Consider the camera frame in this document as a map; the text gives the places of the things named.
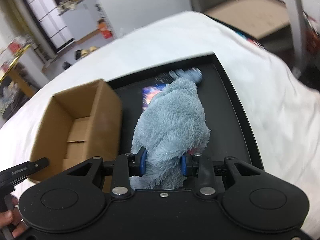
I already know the grey-blue plush toy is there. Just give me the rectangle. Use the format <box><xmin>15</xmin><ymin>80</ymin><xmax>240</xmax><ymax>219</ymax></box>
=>
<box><xmin>130</xmin><ymin>78</ymin><xmax>210</xmax><ymax>190</ymax></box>

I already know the purple planet tissue pack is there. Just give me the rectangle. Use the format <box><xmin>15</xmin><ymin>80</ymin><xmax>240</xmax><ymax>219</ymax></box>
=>
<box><xmin>142</xmin><ymin>83</ymin><xmax>166</xmax><ymax>111</ymax></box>

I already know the small grey denim plush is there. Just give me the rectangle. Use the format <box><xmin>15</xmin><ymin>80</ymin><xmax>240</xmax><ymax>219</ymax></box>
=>
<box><xmin>169</xmin><ymin>68</ymin><xmax>203</xmax><ymax>83</ymax></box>

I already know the person's left hand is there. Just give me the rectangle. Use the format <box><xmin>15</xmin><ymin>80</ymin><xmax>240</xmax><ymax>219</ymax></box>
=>
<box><xmin>1</xmin><ymin>195</ymin><xmax>27</xmax><ymax>238</ymax></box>

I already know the black shallow tray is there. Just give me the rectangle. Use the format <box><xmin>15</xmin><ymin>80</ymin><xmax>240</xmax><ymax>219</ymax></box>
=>
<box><xmin>106</xmin><ymin>51</ymin><xmax>265</xmax><ymax>190</ymax></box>

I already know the brown cardboard box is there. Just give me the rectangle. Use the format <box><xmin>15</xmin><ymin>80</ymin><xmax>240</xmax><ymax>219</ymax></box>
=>
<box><xmin>29</xmin><ymin>79</ymin><xmax>122</xmax><ymax>183</ymax></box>

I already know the yellow round table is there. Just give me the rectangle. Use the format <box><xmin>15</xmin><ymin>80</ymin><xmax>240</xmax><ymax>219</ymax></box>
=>
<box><xmin>1</xmin><ymin>41</ymin><xmax>36</xmax><ymax>98</ymax></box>

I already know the white bed blanket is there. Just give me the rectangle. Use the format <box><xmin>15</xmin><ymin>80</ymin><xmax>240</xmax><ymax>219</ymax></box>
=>
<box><xmin>1</xmin><ymin>11</ymin><xmax>319</xmax><ymax>239</ymax></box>

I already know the black slipper apart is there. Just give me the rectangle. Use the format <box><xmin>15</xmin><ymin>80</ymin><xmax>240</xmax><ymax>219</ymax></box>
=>
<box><xmin>63</xmin><ymin>61</ymin><xmax>71</xmax><ymax>70</ymax></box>

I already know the left yellow slipper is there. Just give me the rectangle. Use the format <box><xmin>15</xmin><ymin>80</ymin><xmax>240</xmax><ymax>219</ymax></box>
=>
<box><xmin>80</xmin><ymin>49</ymin><xmax>89</xmax><ymax>58</ymax></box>

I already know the right yellow slipper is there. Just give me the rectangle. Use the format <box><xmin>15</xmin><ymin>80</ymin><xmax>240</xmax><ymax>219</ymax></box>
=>
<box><xmin>89</xmin><ymin>46</ymin><xmax>99</xmax><ymax>53</ymax></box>

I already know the black slipper near yellow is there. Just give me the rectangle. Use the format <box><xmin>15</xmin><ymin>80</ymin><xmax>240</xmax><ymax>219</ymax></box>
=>
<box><xmin>75</xmin><ymin>50</ymin><xmax>81</xmax><ymax>60</ymax></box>

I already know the orange carton on floor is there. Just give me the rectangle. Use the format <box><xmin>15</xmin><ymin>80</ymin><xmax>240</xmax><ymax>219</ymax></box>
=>
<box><xmin>98</xmin><ymin>18</ymin><xmax>113</xmax><ymax>39</ymax></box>

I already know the white kitchen cabinet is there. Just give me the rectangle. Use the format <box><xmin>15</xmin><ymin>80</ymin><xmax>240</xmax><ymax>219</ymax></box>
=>
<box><xmin>61</xmin><ymin>0</ymin><xmax>104</xmax><ymax>43</ymax></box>

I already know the large brown framed board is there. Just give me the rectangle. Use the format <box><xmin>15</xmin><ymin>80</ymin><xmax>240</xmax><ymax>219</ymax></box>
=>
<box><xmin>204</xmin><ymin>0</ymin><xmax>290</xmax><ymax>40</ymax></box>

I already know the black frame glass door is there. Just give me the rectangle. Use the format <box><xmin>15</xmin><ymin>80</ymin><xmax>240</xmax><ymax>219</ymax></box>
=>
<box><xmin>22</xmin><ymin>0</ymin><xmax>74</xmax><ymax>53</ymax></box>

